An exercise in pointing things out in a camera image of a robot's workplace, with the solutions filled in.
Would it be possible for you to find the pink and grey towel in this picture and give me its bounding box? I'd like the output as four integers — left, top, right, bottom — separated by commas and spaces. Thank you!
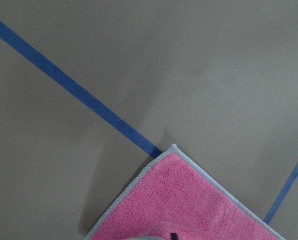
86, 144, 281, 240

